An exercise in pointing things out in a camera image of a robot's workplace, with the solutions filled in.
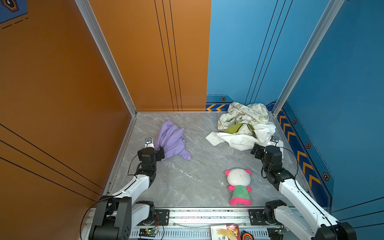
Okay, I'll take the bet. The purple cloth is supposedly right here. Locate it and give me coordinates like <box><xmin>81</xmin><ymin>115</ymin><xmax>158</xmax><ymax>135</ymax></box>
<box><xmin>155</xmin><ymin>121</ymin><xmax>192</xmax><ymax>161</ymax></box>

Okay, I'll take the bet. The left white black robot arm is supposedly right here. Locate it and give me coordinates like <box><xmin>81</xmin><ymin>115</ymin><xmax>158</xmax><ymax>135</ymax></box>
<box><xmin>88</xmin><ymin>144</ymin><xmax>165</xmax><ymax>240</ymax></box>

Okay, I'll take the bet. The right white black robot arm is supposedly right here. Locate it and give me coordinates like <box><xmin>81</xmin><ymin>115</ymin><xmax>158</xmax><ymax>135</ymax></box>
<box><xmin>251</xmin><ymin>144</ymin><xmax>357</xmax><ymax>240</ymax></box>

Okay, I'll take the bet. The white cloth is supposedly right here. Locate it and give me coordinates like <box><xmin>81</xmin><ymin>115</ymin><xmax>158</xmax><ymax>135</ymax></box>
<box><xmin>206</xmin><ymin>122</ymin><xmax>276</xmax><ymax>151</ymax></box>

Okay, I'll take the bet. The green cloth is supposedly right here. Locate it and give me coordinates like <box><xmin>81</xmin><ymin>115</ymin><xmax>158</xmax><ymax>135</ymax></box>
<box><xmin>223</xmin><ymin>123</ymin><xmax>255</xmax><ymax>136</ymax></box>

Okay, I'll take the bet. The floral patterned cream cloth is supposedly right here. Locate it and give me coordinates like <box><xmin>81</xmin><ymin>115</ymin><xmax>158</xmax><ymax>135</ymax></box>
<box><xmin>218</xmin><ymin>102</ymin><xmax>269</xmax><ymax>132</ymax></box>

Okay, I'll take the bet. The pink green plush toy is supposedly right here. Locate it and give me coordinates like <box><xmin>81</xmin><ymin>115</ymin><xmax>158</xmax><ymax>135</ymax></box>
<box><xmin>225</xmin><ymin>169</ymin><xmax>252</xmax><ymax>207</ymax></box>

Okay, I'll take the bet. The right green circuit board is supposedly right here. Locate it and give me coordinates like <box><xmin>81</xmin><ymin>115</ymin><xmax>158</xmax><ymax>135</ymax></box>
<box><xmin>274</xmin><ymin>226</ymin><xmax>289</xmax><ymax>235</ymax></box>

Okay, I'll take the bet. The green circuit board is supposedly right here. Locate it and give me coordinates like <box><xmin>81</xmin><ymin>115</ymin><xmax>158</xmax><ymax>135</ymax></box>
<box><xmin>274</xmin><ymin>226</ymin><xmax>289</xmax><ymax>235</ymax></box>
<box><xmin>138</xmin><ymin>228</ymin><xmax>159</xmax><ymax>240</ymax></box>

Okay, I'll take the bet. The left green circuit board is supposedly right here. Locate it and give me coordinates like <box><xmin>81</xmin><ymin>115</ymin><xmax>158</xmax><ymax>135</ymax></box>
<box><xmin>138</xmin><ymin>228</ymin><xmax>159</xmax><ymax>240</ymax></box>

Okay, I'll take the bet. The orange black tape measure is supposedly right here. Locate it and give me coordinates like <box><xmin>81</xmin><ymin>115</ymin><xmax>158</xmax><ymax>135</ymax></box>
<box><xmin>241</xmin><ymin>231</ymin><xmax>255</xmax><ymax>240</ymax></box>

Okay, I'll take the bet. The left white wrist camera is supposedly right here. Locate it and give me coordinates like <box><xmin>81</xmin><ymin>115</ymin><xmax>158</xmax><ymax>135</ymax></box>
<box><xmin>145</xmin><ymin>138</ymin><xmax>155</xmax><ymax>149</ymax></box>

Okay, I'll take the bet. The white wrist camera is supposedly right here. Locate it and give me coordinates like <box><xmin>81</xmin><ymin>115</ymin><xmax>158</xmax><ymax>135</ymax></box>
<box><xmin>269</xmin><ymin>136</ymin><xmax>280</xmax><ymax>147</ymax></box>
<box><xmin>145</xmin><ymin>138</ymin><xmax>155</xmax><ymax>149</ymax></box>

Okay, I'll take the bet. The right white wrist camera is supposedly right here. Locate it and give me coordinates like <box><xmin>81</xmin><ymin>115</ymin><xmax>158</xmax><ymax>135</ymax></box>
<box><xmin>269</xmin><ymin>136</ymin><xmax>280</xmax><ymax>147</ymax></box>

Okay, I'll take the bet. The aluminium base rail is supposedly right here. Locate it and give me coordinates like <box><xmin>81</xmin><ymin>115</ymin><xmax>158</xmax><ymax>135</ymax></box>
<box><xmin>80</xmin><ymin>206</ymin><xmax>319</xmax><ymax>240</ymax></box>

